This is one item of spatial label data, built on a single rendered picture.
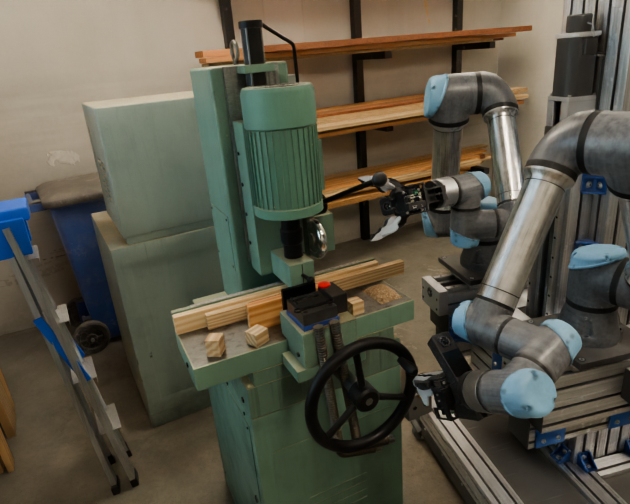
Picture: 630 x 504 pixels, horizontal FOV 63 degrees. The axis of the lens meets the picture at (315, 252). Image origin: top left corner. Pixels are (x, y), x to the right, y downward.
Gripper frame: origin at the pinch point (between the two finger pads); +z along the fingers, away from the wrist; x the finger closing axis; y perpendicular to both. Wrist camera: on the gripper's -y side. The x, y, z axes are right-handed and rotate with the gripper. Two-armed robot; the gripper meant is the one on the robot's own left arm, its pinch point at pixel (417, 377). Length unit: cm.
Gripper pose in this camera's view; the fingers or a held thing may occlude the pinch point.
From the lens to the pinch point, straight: 117.2
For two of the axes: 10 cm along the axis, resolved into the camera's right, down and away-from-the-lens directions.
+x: 9.0, -2.3, 3.8
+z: -3.3, 2.1, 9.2
